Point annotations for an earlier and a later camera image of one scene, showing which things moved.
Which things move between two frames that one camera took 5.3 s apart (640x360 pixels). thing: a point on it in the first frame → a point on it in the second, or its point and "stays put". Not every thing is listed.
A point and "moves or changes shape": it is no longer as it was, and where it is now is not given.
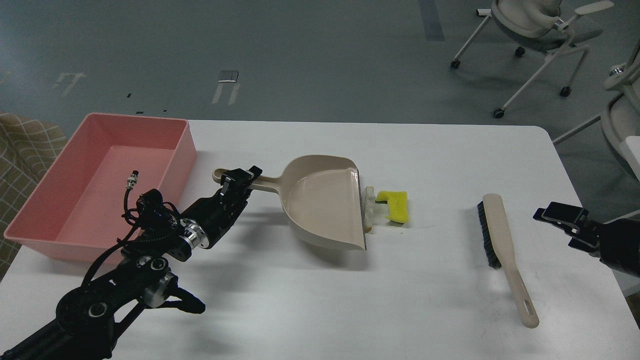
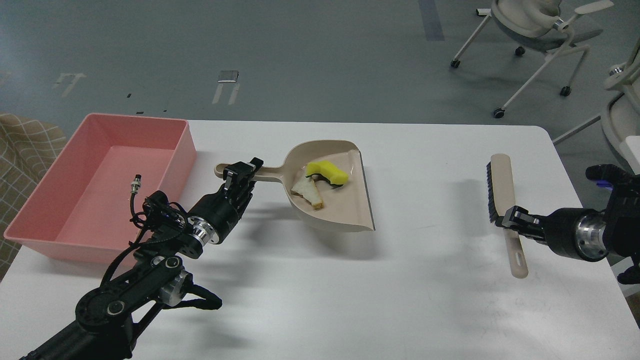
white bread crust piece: [369, 208] → [308, 188]
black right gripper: [573, 218] → [533, 226]
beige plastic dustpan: [322, 195] moves or changes shape
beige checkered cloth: [29, 146] stays put
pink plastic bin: [76, 212] stays put
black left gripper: [211, 218] stays put
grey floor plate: [230, 76] stays put
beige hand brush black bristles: [493, 222] → [501, 197]
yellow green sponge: [397, 202] → [336, 177]
